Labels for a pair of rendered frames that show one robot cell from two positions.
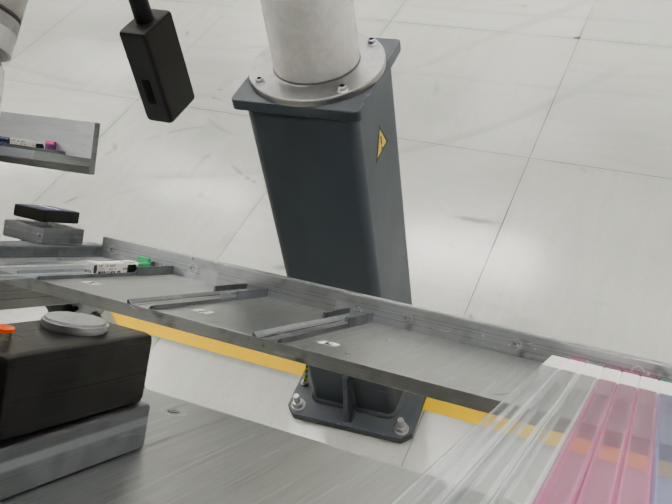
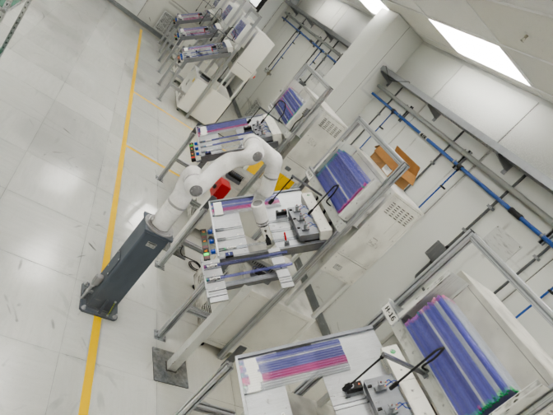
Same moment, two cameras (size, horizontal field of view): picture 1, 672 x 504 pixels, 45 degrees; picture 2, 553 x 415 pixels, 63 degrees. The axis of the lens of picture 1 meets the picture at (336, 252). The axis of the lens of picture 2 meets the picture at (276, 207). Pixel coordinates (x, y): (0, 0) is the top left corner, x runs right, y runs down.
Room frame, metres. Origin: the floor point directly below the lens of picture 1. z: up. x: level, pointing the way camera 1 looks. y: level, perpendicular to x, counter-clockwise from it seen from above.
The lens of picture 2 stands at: (2.88, 1.53, 2.03)
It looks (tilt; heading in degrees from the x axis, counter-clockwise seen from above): 18 degrees down; 209
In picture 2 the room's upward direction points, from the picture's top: 42 degrees clockwise
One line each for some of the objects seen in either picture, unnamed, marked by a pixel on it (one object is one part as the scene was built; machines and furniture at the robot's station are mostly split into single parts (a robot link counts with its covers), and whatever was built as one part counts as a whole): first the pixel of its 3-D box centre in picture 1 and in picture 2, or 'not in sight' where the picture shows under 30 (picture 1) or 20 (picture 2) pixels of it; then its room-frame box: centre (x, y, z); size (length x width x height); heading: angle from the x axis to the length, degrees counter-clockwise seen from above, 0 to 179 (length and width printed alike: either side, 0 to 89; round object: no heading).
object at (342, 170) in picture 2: not in sight; (345, 182); (0.09, 0.27, 1.52); 0.51 x 0.13 x 0.27; 60
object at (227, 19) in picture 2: not in sight; (215, 44); (-3.12, -5.05, 0.95); 1.37 x 0.82 x 1.90; 150
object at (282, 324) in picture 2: not in sight; (248, 299); (-0.05, 0.28, 0.31); 0.70 x 0.65 x 0.62; 60
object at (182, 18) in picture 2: not in sight; (208, 28); (-3.86, -6.30, 0.95); 1.37 x 0.82 x 1.90; 150
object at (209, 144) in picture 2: not in sight; (232, 170); (-0.61, -1.05, 0.66); 1.01 x 0.73 x 1.31; 150
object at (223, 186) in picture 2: not in sight; (198, 215); (0.00, -0.58, 0.39); 0.24 x 0.24 x 0.78; 60
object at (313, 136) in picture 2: not in sight; (265, 157); (-0.80, -0.96, 0.95); 1.35 x 0.82 x 1.90; 150
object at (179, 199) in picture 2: not in sight; (188, 185); (0.99, -0.05, 1.00); 0.19 x 0.12 x 0.24; 62
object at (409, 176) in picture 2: not in sight; (396, 165); (-0.22, 0.32, 1.82); 0.68 x 0.30 x 0.20; 60
